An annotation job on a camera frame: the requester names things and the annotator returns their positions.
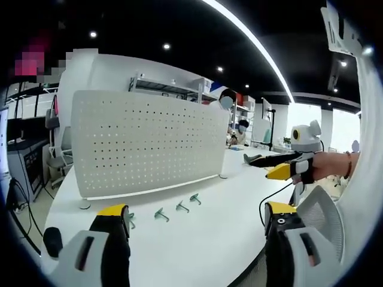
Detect white vented device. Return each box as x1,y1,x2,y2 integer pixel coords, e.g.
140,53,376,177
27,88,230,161
320,5,364,56

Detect white metal shelving rack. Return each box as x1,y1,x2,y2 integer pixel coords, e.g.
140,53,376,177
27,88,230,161
128,71,217,104

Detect grey office chair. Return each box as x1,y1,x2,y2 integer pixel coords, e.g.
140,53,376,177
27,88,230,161
44,107,75,190

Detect black tripod stand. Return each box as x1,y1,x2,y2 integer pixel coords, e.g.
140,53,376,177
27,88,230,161
257,108,275,151

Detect black padded chair armrest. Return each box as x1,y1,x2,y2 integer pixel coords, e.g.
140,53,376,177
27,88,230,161
42,226,64,258

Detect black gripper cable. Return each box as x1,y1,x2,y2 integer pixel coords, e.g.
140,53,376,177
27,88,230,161
259,181,297,228

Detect white mesh office chair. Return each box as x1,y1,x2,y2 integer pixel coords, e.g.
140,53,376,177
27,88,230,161
291,185,345,265

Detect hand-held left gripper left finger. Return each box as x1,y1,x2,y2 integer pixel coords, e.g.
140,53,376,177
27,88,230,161
49,203,132,287

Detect person's right hand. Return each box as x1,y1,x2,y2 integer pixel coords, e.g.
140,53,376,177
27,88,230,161
288,157,315,185

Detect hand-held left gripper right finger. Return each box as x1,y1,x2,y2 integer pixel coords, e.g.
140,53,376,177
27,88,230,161
264,200,327,287

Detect black floor cables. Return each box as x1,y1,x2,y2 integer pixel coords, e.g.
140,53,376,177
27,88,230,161
8,175,43,255

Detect dark equipment cabinet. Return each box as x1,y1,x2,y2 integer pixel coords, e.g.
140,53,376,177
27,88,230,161
6,136,51,201

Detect white perforated mounting plate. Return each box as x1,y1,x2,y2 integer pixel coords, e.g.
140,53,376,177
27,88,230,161
70,89,232,201

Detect person's white clothing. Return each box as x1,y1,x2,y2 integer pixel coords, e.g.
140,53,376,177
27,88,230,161
335,52,383,270

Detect red string bracelet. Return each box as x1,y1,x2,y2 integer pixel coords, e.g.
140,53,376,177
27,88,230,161
343,151,352,180

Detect long ceiling strip light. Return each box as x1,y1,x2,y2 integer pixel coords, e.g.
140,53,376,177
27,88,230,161
202,0,296,104

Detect dark computer monitor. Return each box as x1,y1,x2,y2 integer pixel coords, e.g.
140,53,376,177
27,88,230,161
5,117,25,144

